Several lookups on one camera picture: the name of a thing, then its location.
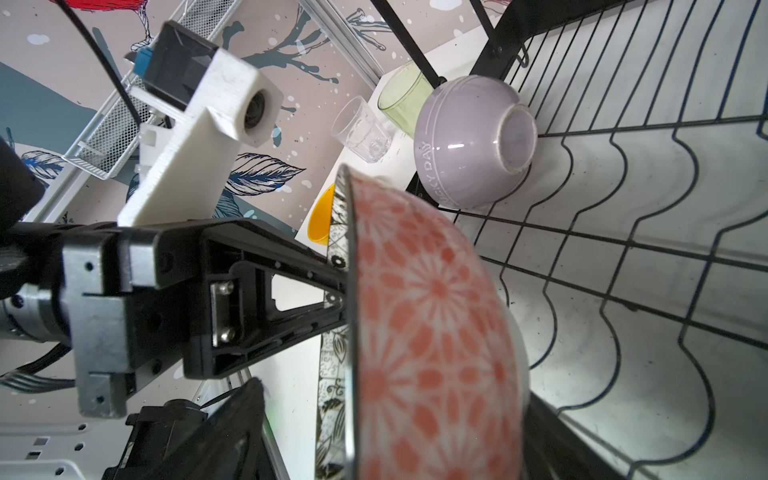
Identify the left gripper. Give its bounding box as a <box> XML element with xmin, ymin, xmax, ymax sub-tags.
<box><xmin>1</xmin><ymin>220</ymin><xmax>347</xmax><ymax>419</ymax></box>

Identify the yellow ceramic bowl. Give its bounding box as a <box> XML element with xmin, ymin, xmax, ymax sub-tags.
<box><xmin>307</xmin><ymin>184</ymin><xmax>335</xmax><ymax>246</ymax></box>

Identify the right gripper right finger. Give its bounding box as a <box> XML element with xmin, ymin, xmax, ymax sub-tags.
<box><xmin>523</xmin><ymin>393</ymin><xmax>622</xmax><ymax>480</ymax></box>

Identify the lilac ceramic bowl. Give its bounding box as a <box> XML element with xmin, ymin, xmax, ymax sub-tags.
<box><xmin>414</xmin><ymin>75</ymin><xmax>538</xmax><ymax>209</ymax></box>

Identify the white wire mesh shelf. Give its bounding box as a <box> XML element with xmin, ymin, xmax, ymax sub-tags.
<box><xmin>62</xmin><ymin>0</ymin><xmax>241</xmax><ymax>180</ymax></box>

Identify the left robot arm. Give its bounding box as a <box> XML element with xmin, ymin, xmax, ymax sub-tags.
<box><xmin>1</xmin><ymin>145</ymin><xmax>346</xmax><ymax>418</ymax></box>

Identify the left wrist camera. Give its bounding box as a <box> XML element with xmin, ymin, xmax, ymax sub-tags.
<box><xmin>117</xmin><ymin>21</ymin><xmax>284</xmax><ymax>227</ymax></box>

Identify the green glass tumbler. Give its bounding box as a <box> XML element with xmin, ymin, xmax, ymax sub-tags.
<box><xmin>377</xmin><ymin>61</ymin><xmax>434</xmax><ymax>137</ymax></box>

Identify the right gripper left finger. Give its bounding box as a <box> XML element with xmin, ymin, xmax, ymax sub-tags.
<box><xmin>103</xmin><ymin>378</ymin><xmax>267</xmax><ymax>479</ymax></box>

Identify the pink floral pattern bowl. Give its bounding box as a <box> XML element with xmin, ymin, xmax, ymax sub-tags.
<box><xmin>327</xmin><ymin>166</ymin><xmax>530</xmax><ymax>479</ymax></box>

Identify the clear glass tumbler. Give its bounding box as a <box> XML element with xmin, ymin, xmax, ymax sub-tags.
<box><xmin>331</xmin><ymin>96</ymin><xmax>393</xmax><ymax>164</ymax></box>

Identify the black two-tier dish rack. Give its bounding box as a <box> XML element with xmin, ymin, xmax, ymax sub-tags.
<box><xmin>368</xmin><ymin>0</ymin><xmax>768</xmax><ymax>480</ymax></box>

